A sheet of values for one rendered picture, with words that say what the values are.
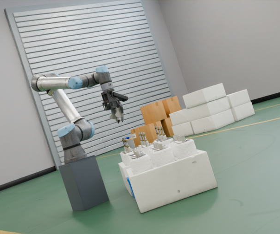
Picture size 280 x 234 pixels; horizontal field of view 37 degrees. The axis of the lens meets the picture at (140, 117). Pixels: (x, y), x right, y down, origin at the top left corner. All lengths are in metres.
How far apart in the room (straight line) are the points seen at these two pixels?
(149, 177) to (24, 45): 6.30
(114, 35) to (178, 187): 7.18
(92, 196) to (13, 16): 5.96
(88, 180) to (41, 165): 5.20
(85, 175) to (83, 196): 0.12
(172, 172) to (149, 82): 7.20
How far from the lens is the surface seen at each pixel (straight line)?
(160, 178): 2.01
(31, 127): 7.84
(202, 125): 5.51
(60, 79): 2.64
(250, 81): 8.66
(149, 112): 6.66
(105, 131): 8.36
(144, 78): 9.11
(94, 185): 2.66
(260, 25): 8.33
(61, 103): 2.84
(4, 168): 7.60
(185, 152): 2.05
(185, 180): 2.03
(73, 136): 2.66
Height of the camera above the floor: 0.43
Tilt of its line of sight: level
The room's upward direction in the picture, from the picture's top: 18 degrees counter-clockwise
